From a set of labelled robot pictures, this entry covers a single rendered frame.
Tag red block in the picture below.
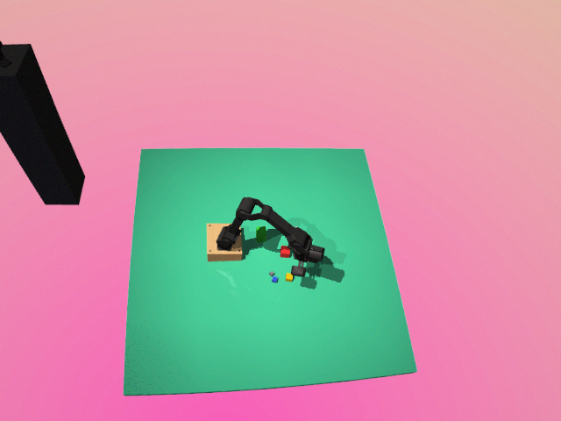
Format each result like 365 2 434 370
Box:
280 246 290 258

